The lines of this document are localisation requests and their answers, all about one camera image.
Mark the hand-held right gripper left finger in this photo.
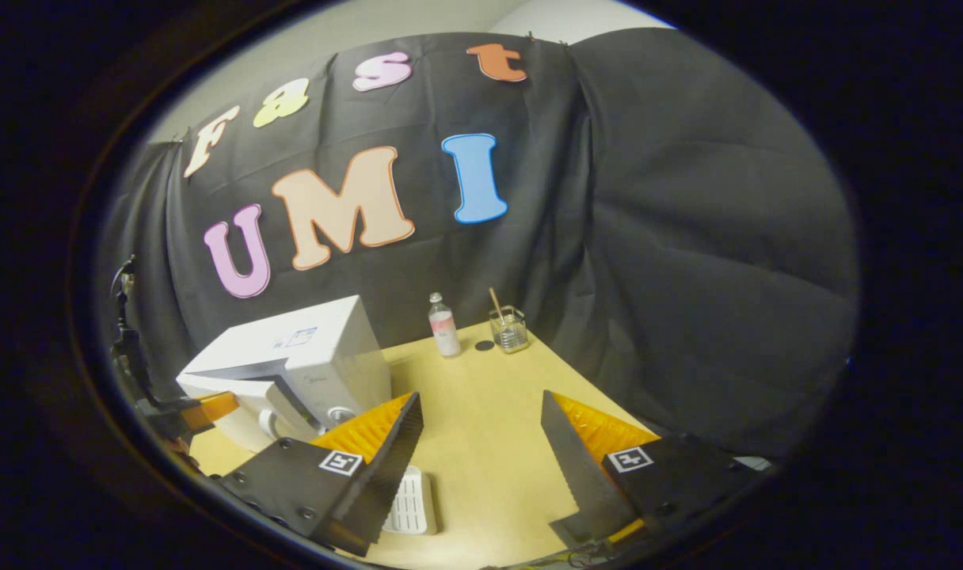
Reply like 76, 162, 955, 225
212, 392, 425, 557

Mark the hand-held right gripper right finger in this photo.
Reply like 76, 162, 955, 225
539, 389, 768, 548

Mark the white microwave oven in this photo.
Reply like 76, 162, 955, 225
176, 295, 393, 454

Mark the white plastic food tray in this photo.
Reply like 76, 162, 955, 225
383, 465, 439, 536

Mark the pink label plastic bottle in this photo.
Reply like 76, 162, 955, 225
428, 292, 462, 359

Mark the clear glass jar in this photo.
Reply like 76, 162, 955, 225
489, 306, 530, 355

